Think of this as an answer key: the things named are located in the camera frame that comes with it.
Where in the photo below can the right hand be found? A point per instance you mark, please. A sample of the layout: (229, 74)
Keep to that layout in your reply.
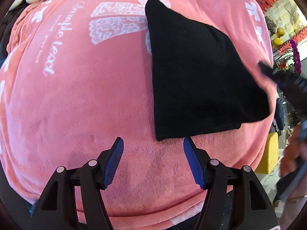
(297, 198)

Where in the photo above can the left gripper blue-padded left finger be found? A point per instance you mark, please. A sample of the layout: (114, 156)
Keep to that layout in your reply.
(56, 207)

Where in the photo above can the dark puffer jacket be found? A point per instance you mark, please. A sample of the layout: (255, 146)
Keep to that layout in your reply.
(6, 28)

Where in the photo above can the small daisy flower pillow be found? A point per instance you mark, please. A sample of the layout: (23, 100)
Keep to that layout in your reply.
(15, 4)

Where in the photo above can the yellow stool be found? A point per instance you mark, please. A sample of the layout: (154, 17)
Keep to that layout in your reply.
(270, 155)

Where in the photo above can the black small garment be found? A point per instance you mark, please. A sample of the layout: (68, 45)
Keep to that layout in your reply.
(200, 83)

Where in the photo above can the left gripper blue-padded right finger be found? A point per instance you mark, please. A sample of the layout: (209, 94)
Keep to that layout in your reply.
(251, 208)

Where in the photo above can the purple orchid plant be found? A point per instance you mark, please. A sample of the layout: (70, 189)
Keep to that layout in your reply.
(296, 56)

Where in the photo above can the pink fleece blanket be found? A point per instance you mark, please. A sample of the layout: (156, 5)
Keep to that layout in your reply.
(66, 99)

